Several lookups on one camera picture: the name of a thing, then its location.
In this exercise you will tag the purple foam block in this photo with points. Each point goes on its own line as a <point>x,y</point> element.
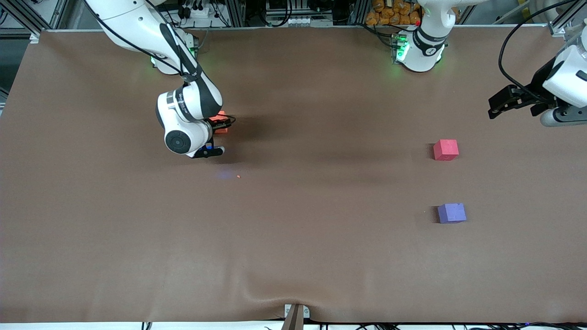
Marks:
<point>451,213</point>

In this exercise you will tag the aluminium frame post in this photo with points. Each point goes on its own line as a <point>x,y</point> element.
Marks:
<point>23,16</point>
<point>568,23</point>

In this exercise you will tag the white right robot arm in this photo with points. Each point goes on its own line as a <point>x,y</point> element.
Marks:
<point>137,25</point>

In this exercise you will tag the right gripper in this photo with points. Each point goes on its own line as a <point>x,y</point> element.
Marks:
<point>217,123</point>

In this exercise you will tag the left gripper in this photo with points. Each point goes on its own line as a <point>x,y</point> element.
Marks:
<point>536,90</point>

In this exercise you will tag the bag of orange items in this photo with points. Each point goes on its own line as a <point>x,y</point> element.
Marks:
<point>390,13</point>

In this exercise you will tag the grey rounded machine part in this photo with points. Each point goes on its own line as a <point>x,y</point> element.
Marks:
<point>548,9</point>

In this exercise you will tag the brown wooden bar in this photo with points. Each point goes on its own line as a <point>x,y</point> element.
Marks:
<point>294,321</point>

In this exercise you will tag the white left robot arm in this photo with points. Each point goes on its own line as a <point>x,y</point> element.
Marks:
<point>424,52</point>

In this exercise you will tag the red foam block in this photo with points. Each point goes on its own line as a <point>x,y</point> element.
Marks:
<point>445,150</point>

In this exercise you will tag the white power strip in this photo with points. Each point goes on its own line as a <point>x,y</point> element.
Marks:
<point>199,11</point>

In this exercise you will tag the brown table cover cloth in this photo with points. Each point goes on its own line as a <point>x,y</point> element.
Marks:
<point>293,238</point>

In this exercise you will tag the silver metal clamp bracket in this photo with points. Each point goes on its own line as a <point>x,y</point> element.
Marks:
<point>289,310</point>

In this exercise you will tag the orange foam block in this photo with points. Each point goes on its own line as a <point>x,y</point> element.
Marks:
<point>222,130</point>

